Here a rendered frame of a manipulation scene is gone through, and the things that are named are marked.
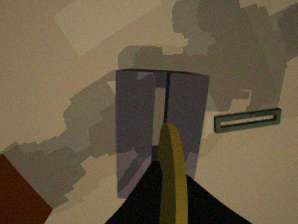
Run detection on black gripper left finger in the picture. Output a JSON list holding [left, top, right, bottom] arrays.
[[105, 161, 162, 224]]

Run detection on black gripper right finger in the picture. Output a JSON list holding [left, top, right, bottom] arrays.
[[186, 175, 251, 224]]

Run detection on gold coin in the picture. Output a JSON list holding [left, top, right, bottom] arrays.
[[157, 123, 189, 224]]

